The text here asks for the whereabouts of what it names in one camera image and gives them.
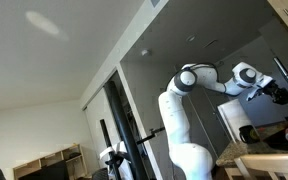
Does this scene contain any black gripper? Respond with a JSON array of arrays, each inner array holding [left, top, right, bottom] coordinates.
[[265, 81, 288, 108]]

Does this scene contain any black rectangular tray bowl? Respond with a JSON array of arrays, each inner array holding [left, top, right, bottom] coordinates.
[[263, 124, 288, 151]]

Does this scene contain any black mug yellow logo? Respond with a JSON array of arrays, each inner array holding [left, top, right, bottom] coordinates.
[[238, 124, 262, 145]]

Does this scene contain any dark slanted metal bar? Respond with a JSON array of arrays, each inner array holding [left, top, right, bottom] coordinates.
[[273, 56, 288, 94]]

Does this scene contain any large wooden slat chair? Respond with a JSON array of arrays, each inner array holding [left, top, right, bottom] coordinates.
[[233, 153, 288, 180]]

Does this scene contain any thick black pole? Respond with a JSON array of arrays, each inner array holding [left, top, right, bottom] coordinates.
[[104, 79, 149, 180]]

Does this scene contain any thin black stand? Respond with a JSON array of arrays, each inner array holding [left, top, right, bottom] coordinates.
[[99, 119, 122, 180]]

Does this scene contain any wooden shelf unit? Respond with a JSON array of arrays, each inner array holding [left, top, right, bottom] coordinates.
[[12, 143, 92, 180]]

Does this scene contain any white strap on stand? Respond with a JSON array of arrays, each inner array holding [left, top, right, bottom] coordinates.
[[99, 141, 132, 180]]

